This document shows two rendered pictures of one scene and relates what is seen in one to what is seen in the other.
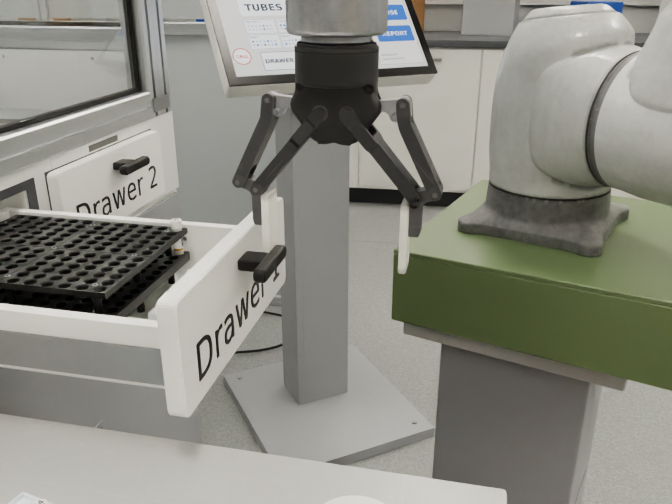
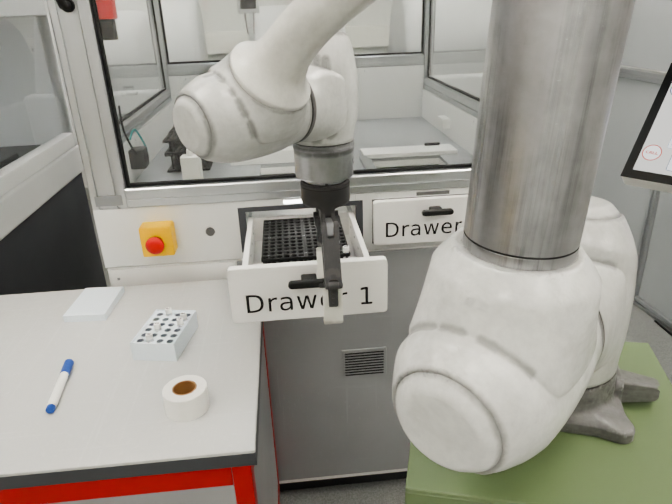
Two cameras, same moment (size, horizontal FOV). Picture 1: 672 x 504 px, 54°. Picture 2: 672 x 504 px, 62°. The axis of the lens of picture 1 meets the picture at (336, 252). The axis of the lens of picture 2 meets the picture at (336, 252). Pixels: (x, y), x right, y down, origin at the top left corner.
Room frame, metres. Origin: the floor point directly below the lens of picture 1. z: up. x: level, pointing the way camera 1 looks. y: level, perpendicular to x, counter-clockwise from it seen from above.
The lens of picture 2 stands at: (0.38, -0.78, 1.35)
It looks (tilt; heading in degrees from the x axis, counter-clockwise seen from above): 24 degrees down; 73
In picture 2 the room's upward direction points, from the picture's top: 2 degrees counter-clockwise
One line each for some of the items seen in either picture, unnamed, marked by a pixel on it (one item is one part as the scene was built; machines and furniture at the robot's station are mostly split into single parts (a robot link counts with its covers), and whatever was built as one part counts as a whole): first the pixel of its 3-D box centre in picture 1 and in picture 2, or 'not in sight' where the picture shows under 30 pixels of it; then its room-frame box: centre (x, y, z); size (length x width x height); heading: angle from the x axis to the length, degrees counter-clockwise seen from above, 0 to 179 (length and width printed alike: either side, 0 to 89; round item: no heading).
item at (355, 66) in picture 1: (336, 92); (326, 206); (0.61, 0.00, 1.07); 0.08 x 0.07 x 0.09; 77
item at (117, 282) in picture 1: (142, 258); (305, 256); (0.62, 0.20, 0.90); 0.18 x 0.02 x 0.01; 167
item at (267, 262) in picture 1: (258, 261); (309, 280); (0.59, 0.08, 0.91); 0.07 x 0.04 x 0.01; 167
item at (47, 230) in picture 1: (58, 275); (304, 249); (0.64, 0.30, 0.87); 0.22 x 0.18 x 0.06; 77
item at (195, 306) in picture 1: (235, 288); (309, 289); (0.60, 0.10, 0.87); 0.29 x 0.02 x 0.11; 167
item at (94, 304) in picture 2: not in sight; (95, 303); (0.19, 0.41, 0.77); 0.13 x 0.09 x 0.02; 74
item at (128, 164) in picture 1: (127, 164); (436, 210); (0.97, 0.31, 0.91); 0.07 x 0.04 x 0.01; 167
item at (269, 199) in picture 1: (269, 224); (325, 265); (0.62, 0.07, 0.93); 0.03 x 0.01 x 0.07; 167
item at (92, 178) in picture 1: (114, 184); (432, 219); (0.98, 0.34, 0.87); 0.29 x 0.02 x 0.11; 167
